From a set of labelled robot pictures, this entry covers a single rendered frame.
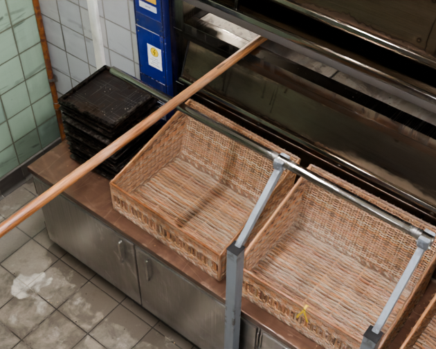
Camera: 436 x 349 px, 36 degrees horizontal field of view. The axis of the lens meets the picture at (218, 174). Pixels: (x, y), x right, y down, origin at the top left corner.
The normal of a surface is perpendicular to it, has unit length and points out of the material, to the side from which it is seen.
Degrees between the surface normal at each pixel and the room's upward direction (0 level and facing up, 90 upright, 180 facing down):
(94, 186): 0
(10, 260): 0
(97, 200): 0
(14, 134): 90
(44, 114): 90
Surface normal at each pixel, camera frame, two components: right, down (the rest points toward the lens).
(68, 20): -0.62, 0.55
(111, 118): 0.01, -0.70
